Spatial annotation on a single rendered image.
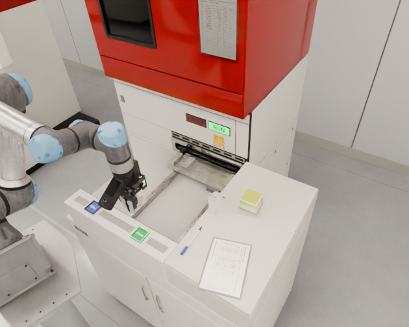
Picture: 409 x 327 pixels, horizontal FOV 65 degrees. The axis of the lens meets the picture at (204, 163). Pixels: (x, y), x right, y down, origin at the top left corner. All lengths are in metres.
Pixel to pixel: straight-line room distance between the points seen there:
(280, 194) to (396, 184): 1.80
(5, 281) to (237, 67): 1.14
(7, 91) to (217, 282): 0.94
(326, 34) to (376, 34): 0.34
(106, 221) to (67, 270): 0.25
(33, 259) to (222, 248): 0.70
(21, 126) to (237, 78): 0.73
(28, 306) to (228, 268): 0.76
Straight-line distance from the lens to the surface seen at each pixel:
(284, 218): 1.31
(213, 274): 1.16
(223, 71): 1.27
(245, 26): 1.17
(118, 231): 1.33
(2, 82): 1.27
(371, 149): 3.11
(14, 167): 1.39
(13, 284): 1.45
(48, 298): 1.45
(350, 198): 2.82
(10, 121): 1.04
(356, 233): 2.61
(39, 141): 0.92
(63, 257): 1.52
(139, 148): 2.04
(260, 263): 1.19
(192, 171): 1.61
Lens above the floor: 1.99
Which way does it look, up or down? 42 degrees down
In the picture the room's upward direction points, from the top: 4 degrees counter-clockwise
